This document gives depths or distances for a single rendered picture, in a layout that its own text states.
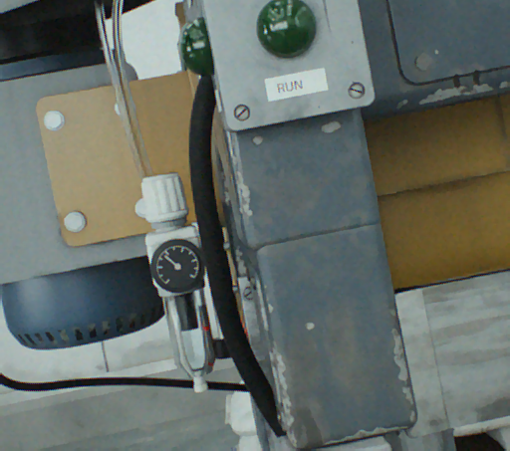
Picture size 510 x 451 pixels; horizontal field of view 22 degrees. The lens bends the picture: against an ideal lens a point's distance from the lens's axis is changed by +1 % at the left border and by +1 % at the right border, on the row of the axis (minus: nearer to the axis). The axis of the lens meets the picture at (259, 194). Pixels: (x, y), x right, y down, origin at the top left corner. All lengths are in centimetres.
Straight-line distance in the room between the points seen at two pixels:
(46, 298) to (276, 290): 45
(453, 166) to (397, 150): 4
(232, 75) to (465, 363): 32
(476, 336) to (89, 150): 37
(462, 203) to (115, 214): 28
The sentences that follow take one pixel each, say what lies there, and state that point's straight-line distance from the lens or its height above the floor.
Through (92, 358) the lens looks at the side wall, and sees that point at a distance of 593.
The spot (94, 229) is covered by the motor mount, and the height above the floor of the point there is 118.
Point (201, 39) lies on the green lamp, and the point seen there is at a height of 129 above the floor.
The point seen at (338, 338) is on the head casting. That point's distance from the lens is 69.
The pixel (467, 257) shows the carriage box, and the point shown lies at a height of 111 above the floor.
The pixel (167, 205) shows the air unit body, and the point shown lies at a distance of 88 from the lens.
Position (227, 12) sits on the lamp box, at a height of 130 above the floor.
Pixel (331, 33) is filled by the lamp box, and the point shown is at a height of 128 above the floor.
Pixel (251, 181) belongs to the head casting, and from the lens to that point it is 67.
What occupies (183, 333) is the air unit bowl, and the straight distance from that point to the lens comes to 89.
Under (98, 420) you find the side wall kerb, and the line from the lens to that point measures 594.
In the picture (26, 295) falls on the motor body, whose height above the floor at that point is 114.
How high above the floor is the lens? 124
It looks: 3 degrees down
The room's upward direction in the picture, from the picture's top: 11 degrees counter-clockwise
